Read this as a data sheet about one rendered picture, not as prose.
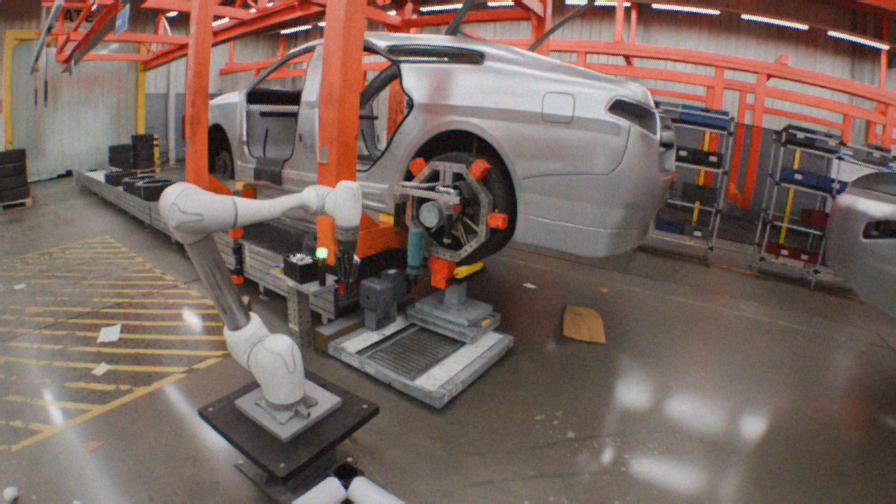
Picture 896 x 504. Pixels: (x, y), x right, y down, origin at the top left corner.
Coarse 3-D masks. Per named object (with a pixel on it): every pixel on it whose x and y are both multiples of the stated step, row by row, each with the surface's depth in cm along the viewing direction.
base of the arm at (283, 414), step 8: (256, 400) 140; (264, 400) 138; (304, 400) 142; (312, 400) 145; (264, 408) 138; (272, 408) 136; (280, 408) 135; (288, 408) 136; (296, 408) 137; (304, 408) 138; (272, 416) 136; (280, 416) 134; (288, 416) 135; (304, 416) 136; (280, 424) 132
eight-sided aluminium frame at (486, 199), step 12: (432, 168) 236; (444, 168) 232; (456, 168) 228; (468, 168) 226; (420, 180) 243; (468, 180) 225; (480, 180) 228; (480, 192) 223; (408, 204) 251; (492, 204) 227; (408, 216) 254; (480, 216) 226; (480, 228) 227; (480, 240) 228; (432, 252) 248; (444, 252) 244; (456, 252) 244; (468, 252) 235
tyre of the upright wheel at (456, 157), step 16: (432, 160) 246; (448, 160) 239; (464, 160) 234; (496, 176) 230; (496, 192) 227; (512, 192) 238; (496, 208) 229; (512, 208) 236; (512, 224) 241; (496, 240) 233; (480, 256) 241
